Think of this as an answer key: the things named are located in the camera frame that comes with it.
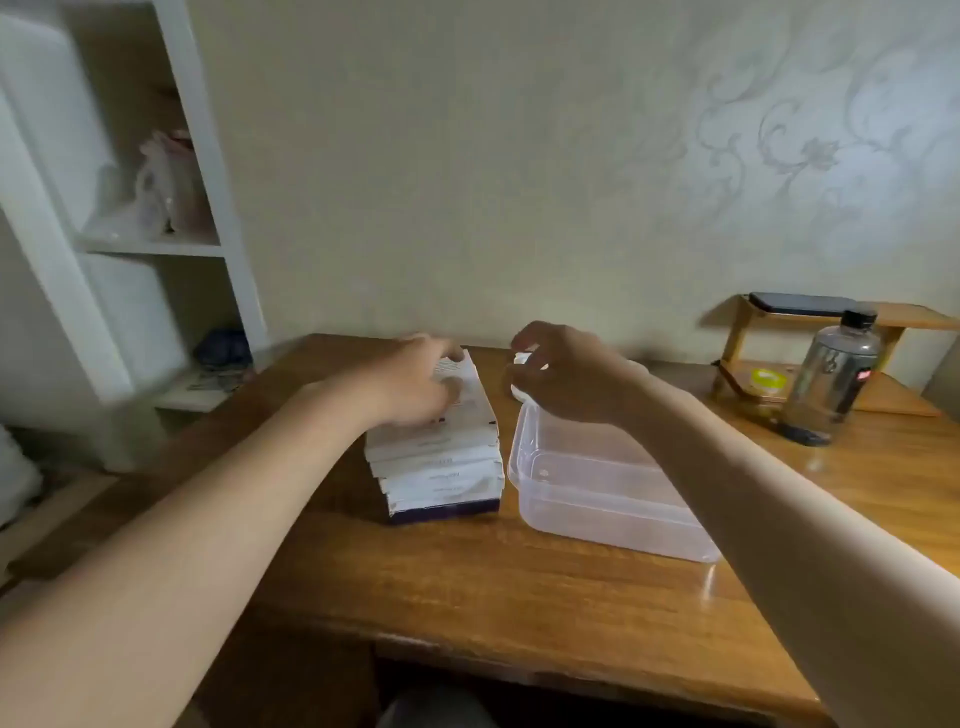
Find person's left hand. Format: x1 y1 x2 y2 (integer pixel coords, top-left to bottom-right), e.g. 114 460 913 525
329 333 468 430

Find person's right hand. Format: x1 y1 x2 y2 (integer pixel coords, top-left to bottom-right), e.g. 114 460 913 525
503 320 650 425

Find white container lid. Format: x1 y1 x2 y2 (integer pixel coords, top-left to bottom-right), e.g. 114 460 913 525
509 350 650 406

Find white box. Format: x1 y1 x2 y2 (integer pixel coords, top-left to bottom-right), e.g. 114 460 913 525
365 348 502 463

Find clear plastic container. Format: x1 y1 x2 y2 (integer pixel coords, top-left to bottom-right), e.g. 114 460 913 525
507 397 723 564

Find person's left forearm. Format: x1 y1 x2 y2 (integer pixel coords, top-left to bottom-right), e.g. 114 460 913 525
0 374 384 728

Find person's right forearm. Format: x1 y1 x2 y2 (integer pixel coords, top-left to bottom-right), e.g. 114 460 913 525
622 367 960 728

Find dark blue bundle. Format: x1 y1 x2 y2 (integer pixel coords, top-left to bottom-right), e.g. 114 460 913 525
191 326 253 370

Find white papers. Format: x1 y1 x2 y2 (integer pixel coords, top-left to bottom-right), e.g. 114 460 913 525
161 367 253 410

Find black smartphone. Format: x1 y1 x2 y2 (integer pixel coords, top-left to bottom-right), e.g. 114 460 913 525
748 290 860 318

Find clear bottle with black cap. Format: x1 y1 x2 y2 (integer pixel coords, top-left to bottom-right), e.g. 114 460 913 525
776 307 883 448

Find white bookshelf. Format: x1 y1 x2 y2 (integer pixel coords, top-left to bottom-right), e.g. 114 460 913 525
0 0 271 474

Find clear plastic bags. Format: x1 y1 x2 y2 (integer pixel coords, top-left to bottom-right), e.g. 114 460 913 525
86 128 215 241

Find small wooden desk shelf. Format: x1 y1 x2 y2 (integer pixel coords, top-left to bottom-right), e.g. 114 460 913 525
708 293 960 421

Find white cloth bundle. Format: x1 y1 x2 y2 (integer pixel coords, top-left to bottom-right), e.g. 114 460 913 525
0 423 43 526

